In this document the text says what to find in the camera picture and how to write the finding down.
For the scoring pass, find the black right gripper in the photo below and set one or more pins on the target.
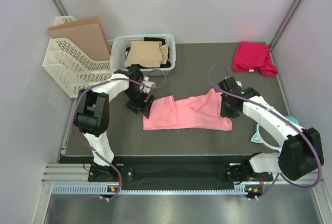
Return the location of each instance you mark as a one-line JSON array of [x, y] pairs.
[[225, 113]]

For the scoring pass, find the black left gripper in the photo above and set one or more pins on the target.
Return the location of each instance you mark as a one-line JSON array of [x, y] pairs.
[[146, 106]]

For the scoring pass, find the pink t shirt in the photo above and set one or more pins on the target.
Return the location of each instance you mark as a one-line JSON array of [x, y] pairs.
[[196, 112]]

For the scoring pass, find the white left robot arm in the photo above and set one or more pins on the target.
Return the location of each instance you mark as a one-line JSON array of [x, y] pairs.
[[92, 115]]

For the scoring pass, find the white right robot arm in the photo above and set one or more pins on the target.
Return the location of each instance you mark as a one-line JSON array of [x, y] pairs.
[[300, 149]]

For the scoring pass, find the teal cat ear headphones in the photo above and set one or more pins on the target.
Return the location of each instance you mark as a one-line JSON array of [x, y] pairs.
[[257, 138]]

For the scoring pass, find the red t shirt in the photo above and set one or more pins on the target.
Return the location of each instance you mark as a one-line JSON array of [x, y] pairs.
[[252, 57]]

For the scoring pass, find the beige folded garment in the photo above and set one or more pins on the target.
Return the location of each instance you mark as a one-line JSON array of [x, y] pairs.
[[144, 55]]

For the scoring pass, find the white plastic basket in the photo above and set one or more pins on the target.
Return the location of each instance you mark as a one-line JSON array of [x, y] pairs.
[[122, 42]]

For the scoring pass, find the black garment in basket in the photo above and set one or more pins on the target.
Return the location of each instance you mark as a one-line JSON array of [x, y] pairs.
[[153, 40]]

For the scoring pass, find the white perforated file organizer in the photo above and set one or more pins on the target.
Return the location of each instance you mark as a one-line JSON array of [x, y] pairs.
[[70, 67]]

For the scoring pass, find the brown cardboard folder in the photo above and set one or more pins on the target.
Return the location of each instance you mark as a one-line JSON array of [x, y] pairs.
[[87, 34]]

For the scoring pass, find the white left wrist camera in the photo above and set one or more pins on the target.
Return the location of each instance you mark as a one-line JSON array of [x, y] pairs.
[[147, 85]]

